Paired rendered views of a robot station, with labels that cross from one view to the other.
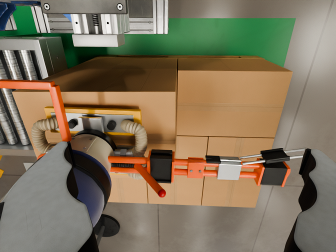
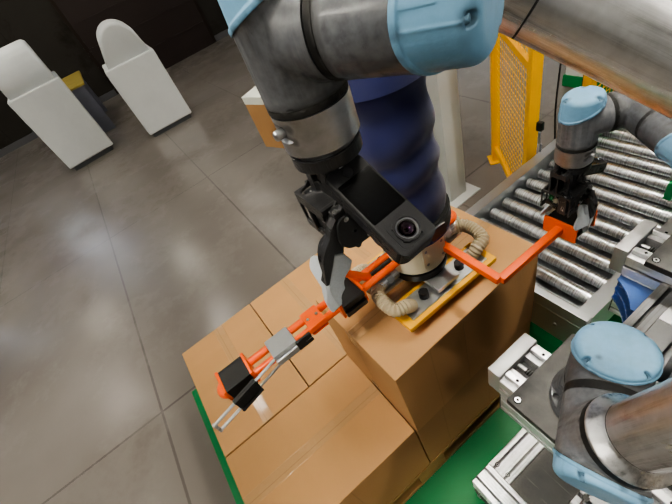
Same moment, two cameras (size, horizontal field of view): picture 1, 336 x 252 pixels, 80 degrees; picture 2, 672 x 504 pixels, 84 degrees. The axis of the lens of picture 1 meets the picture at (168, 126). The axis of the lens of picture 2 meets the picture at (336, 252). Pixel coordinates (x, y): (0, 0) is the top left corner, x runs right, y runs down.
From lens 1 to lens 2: 0.37 m
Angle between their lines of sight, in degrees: 21
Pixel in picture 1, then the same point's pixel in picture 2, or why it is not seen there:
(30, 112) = (506, 244)
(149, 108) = (404, 342)
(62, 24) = not seen: hidden behind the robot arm
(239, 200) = (209, 346)
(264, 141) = (234, 442)
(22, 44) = (596, 303)
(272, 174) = (236, 374)
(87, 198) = not seen: hidden behind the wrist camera
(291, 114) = not seen: outside the picture
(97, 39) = (511, 357)
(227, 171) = (282, 341)
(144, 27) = (506, 462)
